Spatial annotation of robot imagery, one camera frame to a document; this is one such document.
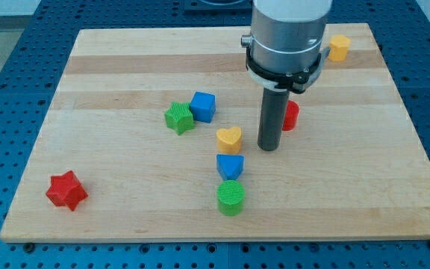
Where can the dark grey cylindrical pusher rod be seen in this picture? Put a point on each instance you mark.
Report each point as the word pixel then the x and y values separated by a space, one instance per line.
pixel 273 109

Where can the black white tool mount clamp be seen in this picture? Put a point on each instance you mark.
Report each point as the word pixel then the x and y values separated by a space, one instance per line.
pixel 297 82

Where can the red cylinder block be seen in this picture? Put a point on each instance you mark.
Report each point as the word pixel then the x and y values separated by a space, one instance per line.
pixel 291 116

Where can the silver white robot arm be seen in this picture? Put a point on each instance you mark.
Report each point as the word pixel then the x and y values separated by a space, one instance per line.
pixel 284 56

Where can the yellow hexagon block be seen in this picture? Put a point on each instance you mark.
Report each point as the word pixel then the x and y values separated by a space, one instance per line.
pixel 339 47

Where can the yellow heart block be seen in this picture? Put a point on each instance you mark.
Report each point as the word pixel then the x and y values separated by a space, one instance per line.
pixel 229 141

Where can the blue cube block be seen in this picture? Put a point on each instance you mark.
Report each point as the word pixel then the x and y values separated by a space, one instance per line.
pixel 203 107

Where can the blue triangle block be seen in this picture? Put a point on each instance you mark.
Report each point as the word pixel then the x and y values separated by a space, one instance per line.
pixel 230 167

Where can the green star block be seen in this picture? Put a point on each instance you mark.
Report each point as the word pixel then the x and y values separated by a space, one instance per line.
pixel 179 118

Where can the green cylinder block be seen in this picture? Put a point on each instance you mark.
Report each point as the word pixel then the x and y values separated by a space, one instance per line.
pixel 230 197

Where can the wooden board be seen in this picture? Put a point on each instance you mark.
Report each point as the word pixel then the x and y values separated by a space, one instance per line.
pixel 352 169

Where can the red star block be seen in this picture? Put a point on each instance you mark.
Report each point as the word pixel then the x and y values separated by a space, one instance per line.
pixel 66 190

